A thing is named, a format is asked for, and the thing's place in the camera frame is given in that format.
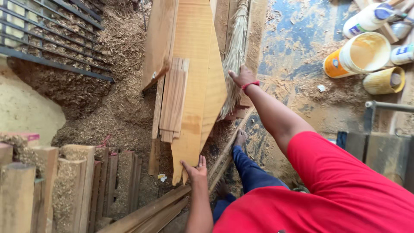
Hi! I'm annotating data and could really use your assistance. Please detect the narrow wooden strip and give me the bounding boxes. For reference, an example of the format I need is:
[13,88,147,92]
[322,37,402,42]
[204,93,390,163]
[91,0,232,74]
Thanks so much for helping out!
[148,77,166,177]

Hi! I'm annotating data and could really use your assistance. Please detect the wide light wooden plank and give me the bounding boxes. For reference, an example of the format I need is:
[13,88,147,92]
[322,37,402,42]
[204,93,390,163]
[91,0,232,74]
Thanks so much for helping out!
[170,0,215,186]

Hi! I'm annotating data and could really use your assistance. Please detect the yellow plastic tub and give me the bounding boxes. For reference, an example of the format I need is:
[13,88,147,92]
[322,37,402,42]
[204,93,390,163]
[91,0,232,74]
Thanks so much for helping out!
[362,67,406,95]

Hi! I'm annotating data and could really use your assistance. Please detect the bundle of thin wooden slats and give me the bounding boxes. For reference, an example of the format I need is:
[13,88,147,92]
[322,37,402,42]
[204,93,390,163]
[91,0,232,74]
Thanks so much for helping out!
[158,57,190,143]

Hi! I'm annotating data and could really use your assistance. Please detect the metal bowl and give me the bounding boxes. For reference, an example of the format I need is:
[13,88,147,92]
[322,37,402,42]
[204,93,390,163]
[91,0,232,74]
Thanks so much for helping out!
[391,21,414,40]

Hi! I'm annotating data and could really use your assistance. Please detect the grey metal machine frame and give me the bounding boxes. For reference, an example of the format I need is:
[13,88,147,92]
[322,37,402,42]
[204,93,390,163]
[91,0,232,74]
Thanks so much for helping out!
[336,100,414,186]

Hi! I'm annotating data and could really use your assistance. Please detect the person's left foot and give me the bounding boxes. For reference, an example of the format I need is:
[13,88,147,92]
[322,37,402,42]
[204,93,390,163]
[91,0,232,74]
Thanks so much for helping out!
[215,178,229,199]

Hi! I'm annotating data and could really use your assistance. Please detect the white glue bottle blue cap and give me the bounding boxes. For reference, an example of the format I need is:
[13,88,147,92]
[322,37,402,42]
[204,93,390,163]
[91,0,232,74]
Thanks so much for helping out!
[342,2,396,39]

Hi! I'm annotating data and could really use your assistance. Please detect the row of dusty timber blocks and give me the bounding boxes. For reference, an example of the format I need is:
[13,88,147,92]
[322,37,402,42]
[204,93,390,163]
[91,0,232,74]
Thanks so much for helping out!
[0,142,143,233]

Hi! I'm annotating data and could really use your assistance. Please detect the red wristband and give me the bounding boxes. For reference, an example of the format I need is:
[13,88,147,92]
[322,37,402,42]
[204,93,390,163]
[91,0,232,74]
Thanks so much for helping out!
[241,80,260,91]

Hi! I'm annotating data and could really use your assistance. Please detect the person's left hand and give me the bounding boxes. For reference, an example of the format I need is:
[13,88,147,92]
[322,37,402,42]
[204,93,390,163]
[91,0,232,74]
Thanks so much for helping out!
[180,155,208,183]

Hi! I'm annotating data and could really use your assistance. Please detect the straw broom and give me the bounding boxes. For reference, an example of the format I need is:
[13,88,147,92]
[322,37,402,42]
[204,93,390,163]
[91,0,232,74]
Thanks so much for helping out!
[220,0,250,120]

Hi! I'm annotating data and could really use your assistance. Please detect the person's blue trousers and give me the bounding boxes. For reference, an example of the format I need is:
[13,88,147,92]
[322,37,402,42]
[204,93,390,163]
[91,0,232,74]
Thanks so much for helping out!
[212,145,290,224]

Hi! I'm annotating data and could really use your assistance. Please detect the small white bottle blue label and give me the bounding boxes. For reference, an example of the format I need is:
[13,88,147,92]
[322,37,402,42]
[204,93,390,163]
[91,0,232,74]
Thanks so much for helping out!
[389,43,414,65]

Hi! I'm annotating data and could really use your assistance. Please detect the long wooden battens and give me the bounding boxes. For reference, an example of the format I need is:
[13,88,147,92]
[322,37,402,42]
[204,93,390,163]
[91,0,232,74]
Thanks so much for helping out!
[96,106,257,233]

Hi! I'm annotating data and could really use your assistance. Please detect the person's right foot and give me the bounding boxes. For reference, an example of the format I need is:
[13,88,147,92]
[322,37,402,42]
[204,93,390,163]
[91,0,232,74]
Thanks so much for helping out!
[233,128,249,148]

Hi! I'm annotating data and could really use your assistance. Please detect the person's red shirt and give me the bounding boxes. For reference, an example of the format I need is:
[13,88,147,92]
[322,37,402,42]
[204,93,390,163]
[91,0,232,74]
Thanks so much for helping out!
[213,131,414,233]

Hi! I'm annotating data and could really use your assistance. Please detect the brown wooden board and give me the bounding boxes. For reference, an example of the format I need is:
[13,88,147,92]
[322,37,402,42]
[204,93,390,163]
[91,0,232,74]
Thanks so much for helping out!
[141,0,179,92]

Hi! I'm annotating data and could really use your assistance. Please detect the heap of sawdust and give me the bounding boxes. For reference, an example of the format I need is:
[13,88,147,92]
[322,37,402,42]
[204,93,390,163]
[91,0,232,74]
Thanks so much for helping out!
[6,0,240,201]

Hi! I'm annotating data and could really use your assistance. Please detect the person's right hand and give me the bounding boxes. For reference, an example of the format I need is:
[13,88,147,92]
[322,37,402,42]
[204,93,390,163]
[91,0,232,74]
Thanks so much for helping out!
[228,66,259,89]

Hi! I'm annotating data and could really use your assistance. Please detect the pointed light wooden board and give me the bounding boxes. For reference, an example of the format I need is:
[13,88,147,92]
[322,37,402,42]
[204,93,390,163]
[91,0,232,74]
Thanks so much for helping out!
[200,23,228,153]

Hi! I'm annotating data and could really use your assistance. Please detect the black metal grille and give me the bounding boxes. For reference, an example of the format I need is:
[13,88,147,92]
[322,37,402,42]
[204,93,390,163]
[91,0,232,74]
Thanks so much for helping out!
[0,0,116,83]

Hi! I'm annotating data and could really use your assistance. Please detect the person's foot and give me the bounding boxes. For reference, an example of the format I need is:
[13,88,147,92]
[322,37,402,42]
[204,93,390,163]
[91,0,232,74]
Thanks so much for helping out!
[233,128,249,148]
[215,178,229,199]

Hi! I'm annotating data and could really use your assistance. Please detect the pink box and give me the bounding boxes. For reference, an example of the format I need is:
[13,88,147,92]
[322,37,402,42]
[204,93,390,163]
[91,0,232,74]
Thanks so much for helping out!
[0,132,40,147]

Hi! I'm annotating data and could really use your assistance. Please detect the orange and white bucket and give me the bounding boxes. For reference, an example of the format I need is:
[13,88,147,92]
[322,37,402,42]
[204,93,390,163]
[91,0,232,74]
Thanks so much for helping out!
[323,31,392,79]

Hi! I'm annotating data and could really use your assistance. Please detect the rough wooden planks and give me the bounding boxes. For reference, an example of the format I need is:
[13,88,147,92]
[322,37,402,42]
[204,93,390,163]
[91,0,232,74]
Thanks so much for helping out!
[213,0,269,109]

